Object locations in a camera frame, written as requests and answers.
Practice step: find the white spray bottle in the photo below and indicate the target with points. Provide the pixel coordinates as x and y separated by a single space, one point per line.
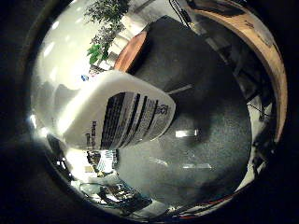
118 109

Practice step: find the round wooden board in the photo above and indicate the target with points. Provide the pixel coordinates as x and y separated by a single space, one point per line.
130 51

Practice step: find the white plant pot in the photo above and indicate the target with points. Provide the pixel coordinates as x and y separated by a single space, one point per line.
134 25

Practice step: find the small-leaf green plant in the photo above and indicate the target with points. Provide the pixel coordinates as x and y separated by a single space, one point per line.
107 15

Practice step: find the light wooden desk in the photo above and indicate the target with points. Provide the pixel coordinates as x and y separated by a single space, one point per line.
274 62

